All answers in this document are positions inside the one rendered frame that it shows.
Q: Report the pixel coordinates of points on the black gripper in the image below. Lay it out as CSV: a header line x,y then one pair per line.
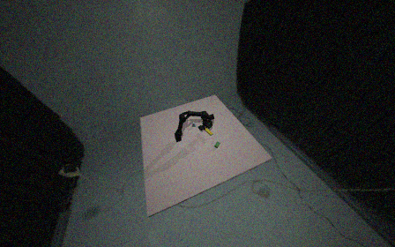
x,y
203,126

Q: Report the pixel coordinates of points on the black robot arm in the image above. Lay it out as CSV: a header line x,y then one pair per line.
x,y
204,116

